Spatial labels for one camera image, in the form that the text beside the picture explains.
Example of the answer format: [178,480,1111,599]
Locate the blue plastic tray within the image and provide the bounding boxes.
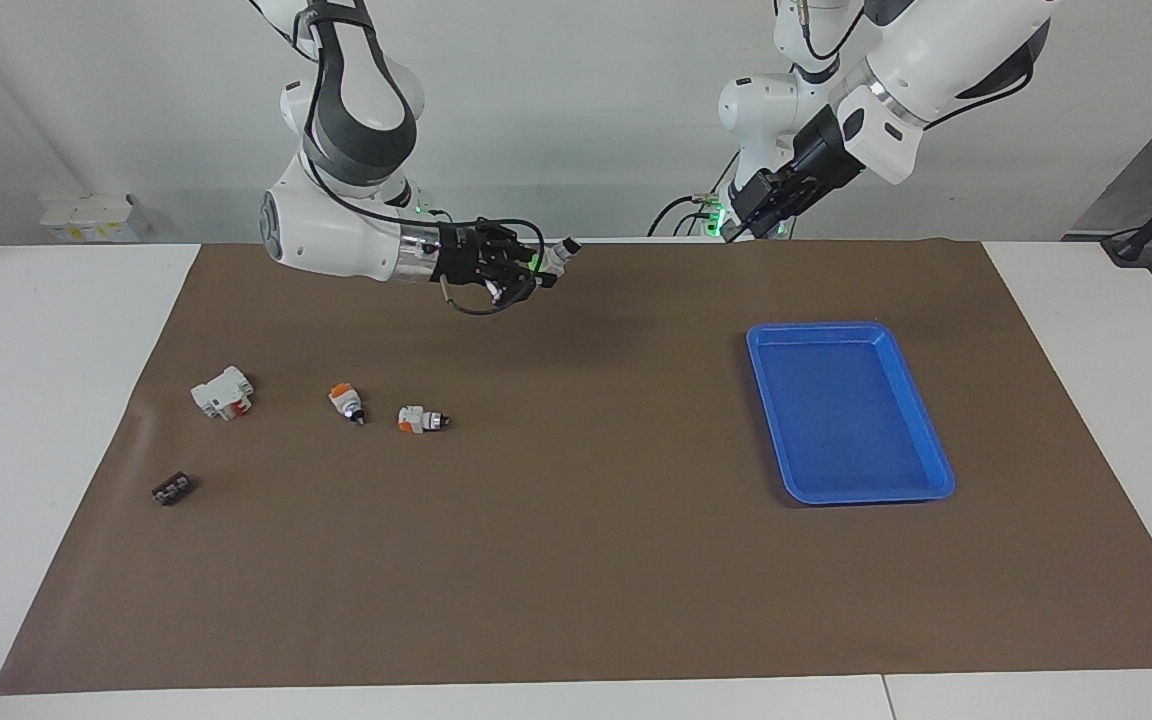
[745,321,957,507]

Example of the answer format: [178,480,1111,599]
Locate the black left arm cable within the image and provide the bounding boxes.
[921,18,1054,133]

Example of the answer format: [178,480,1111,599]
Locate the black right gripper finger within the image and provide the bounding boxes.
[481,223,547,264]
[487,268,560,301]

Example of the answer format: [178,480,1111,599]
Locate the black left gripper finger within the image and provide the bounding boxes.
[734,200,798,242]
[731,172,783,225]

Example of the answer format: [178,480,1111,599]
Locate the white box by wall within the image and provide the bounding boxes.
[39,192,153,244]

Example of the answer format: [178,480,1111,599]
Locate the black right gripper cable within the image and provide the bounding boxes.
[440,217,548,318]

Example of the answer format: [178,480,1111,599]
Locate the brown table mat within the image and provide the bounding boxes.
[0,238,1152,696]

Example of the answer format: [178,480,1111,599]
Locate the black base cables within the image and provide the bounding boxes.
[647,150,740,239]

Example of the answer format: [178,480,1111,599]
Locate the selector switch with orange base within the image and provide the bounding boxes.
[327,382,368,427]

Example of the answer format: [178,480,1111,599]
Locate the selector switch with white base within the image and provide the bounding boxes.
[397,404,451,436]

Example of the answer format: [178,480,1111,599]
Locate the white circuit breaker red lever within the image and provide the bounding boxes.
[190,365,256,422]

